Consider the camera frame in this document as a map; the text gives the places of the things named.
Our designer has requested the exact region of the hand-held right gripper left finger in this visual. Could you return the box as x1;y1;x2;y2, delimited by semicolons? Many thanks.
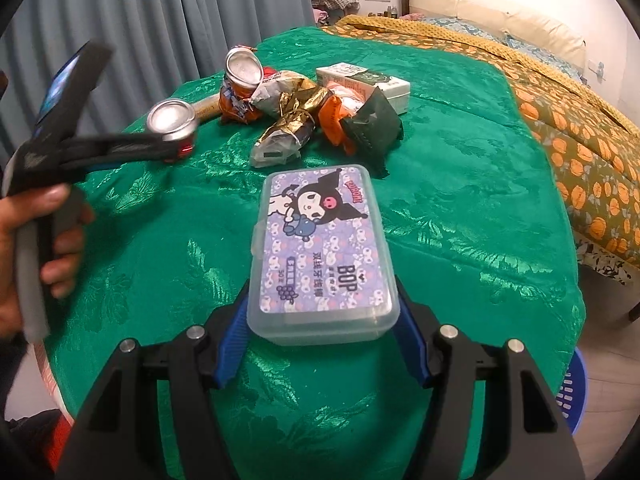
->
55;280;251;480

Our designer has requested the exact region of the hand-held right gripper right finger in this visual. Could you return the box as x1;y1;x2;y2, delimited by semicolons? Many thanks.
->
394;276;586;480

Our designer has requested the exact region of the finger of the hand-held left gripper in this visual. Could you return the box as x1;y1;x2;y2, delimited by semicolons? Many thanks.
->
32;41;116;140
70;132;198;167

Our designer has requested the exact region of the silver red drink can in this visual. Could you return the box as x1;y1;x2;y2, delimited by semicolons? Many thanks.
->
146;100;198;163

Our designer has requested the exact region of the clear plastic box purple label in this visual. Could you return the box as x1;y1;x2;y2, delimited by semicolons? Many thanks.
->
248;164;401;346

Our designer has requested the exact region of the person's left hand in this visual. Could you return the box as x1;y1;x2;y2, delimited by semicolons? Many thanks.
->
0;184;96;332

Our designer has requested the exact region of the beige tube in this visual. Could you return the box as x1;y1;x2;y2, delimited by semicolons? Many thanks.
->
192;94;223;118

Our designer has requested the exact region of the grey blue curtain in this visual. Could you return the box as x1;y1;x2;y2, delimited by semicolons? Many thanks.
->
0;0;326;161

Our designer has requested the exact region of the crushed orange drink can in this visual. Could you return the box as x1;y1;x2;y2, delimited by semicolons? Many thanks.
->
219;47;266;123

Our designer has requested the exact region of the green patterned tablecloth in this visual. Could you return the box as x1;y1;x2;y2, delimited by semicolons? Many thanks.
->
42;27;586;480

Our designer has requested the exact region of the gold crumpled wrapper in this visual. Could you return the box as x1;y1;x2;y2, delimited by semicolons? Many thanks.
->
249;110;318;170

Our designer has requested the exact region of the silver white crumpled wrapper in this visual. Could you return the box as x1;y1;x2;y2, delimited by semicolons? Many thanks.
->
250;71;331;116

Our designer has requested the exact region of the blue plastic basket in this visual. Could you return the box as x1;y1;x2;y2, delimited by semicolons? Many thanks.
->
552;347;586;436

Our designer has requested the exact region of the red clothing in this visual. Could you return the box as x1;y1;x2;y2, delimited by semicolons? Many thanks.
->
0;410;73;480

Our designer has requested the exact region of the orange snack wrapper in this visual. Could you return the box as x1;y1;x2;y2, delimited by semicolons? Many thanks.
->
317;85;376;156

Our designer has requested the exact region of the dark green wrapper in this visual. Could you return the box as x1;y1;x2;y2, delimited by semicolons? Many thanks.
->
342;92;405;178

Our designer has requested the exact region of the white green carton box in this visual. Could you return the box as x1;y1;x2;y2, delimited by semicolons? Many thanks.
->
315;62;412;116

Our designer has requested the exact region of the blue floral pillow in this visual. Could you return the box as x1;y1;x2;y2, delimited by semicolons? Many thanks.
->
415;15;586;81

